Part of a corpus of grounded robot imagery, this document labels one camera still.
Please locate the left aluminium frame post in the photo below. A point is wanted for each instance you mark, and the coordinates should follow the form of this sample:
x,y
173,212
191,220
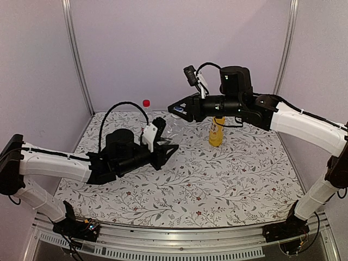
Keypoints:
x,y
67,11

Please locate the right aluminium frame post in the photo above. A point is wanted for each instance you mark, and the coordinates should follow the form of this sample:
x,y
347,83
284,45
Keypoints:
x,y
293,11

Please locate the red cap water bottle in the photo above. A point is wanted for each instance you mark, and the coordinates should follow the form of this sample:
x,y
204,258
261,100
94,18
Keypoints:
x,y
146,105

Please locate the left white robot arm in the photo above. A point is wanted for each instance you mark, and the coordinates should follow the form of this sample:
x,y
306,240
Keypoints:
x,y
120,156

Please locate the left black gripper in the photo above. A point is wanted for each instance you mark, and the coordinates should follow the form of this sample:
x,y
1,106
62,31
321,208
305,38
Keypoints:
x,y
160,151

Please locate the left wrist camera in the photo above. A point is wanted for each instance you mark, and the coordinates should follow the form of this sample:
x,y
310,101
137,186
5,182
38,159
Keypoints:
x,y
152,133

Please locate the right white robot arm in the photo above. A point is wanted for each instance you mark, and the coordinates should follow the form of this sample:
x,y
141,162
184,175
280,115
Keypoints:
x,y
272,113

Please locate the yellow juice bottle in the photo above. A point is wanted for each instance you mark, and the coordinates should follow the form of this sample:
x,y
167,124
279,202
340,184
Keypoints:
x,y
216,131

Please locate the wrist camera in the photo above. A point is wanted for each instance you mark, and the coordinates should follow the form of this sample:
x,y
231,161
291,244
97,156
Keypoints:
x,y
152,133
196,79

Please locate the front aluminium rail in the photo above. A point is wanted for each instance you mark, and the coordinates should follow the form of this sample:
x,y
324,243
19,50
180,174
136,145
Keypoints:
x,y
126,242

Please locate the aluminium frame post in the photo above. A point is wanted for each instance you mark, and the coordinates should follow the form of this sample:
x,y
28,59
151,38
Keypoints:
x,y
67,11
293,11

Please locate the clear plastic bottle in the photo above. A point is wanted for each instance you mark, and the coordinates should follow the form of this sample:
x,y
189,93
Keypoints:
x,y
174,129

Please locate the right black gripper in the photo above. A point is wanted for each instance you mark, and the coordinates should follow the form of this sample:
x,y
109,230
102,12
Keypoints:
x,y
192,106

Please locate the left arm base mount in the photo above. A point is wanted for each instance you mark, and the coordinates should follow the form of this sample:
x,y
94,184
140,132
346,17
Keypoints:
x,y
87,230

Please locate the floral patterned table mat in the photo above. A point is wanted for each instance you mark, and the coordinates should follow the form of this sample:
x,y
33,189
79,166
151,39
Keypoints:
x,y
247,180

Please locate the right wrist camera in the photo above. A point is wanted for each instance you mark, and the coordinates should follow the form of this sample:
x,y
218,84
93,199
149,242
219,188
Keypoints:
x,y
196,79

